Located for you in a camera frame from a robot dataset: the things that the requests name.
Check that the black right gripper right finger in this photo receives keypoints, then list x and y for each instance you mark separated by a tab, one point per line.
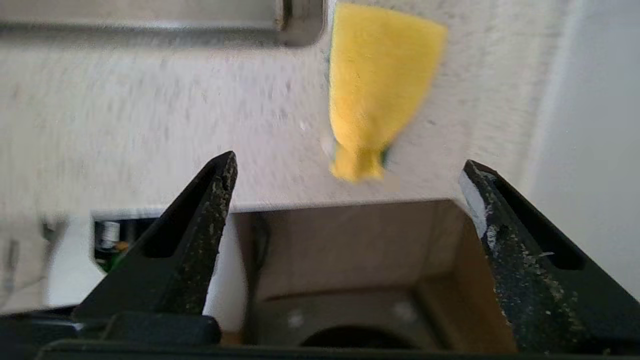
550	280

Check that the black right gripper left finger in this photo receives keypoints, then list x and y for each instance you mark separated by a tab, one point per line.
170	265

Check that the yellow green sponge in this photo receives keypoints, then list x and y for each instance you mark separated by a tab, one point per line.
375	90

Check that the white black robot chassis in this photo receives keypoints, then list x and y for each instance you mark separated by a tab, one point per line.
110	240

